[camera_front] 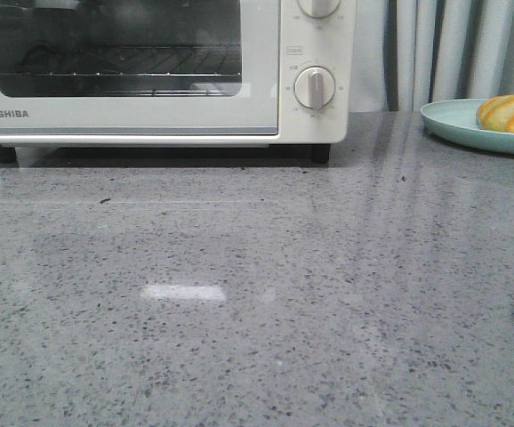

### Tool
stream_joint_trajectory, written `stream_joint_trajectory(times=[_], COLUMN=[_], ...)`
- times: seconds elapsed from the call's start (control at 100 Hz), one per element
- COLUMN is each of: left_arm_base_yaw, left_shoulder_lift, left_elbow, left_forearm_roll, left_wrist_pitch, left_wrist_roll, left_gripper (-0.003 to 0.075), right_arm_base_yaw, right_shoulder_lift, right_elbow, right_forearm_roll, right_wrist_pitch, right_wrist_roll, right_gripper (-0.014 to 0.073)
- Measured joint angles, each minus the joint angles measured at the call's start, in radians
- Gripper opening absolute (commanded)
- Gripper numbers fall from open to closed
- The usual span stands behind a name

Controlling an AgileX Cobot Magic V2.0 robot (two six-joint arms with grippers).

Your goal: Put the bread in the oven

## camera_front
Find glass oven door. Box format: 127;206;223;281
0;1;282;146

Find striped croissant bread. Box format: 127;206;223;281
476;94;514;133

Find lower oven knob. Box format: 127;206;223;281
294;67;335;110

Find oven knob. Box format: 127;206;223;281
294;67;335;110
298;0;341;19

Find upper oven knob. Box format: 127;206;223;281
298;0;341;19

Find white Toshiba toaster oven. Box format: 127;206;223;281
0;1;356;163

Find grey white curtain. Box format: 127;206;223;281
349;0;514;112

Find light green plate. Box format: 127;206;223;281
420;99;514;155

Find metal wire oven rack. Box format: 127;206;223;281
0;43;243;98

